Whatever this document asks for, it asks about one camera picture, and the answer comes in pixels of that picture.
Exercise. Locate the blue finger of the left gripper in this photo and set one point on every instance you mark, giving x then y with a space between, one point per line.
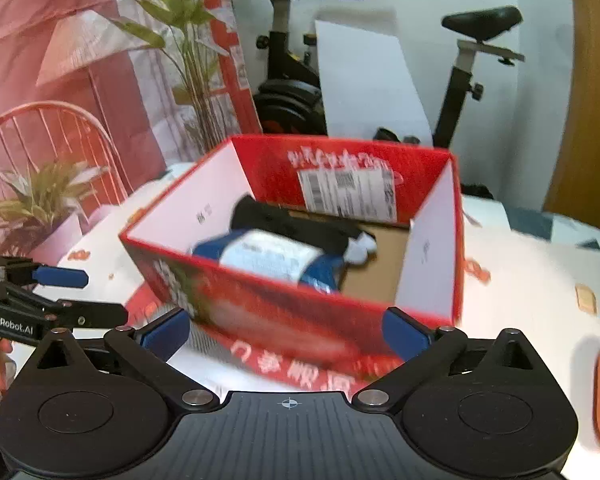
88 314
60 277

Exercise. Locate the pink printed backdrop cloth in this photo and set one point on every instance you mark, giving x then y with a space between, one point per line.
99 97

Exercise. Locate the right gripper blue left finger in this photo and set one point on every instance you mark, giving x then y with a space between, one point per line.
142 354

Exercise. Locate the black sock pair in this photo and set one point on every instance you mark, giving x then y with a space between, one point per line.
336 237

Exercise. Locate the blue white soft package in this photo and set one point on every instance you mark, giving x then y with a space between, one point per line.
274 257

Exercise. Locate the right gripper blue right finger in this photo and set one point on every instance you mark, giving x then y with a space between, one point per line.
427 354

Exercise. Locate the white foam sheet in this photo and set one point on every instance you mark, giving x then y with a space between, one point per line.
366 85

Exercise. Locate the wooden door frame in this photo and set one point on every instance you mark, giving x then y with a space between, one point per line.
575 186

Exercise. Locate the red cardboard box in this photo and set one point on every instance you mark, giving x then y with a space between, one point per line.
407 197

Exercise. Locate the black exercise bike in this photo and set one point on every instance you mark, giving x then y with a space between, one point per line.
290 100

